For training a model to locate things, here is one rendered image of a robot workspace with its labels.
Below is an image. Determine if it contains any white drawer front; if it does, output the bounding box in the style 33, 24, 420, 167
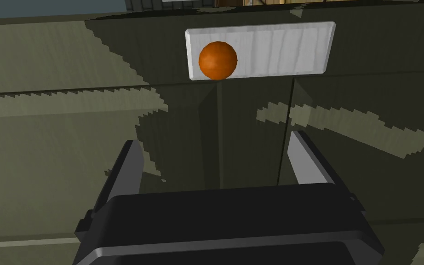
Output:
184, 21, 337, 81

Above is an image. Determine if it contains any orange ball knob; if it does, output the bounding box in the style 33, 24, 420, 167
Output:
198, 40, 238, 81

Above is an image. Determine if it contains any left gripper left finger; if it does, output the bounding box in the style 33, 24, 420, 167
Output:
93, 139, 145, 213

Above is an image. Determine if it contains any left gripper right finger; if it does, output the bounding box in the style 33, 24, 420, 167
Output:
287, 130, 347, 188

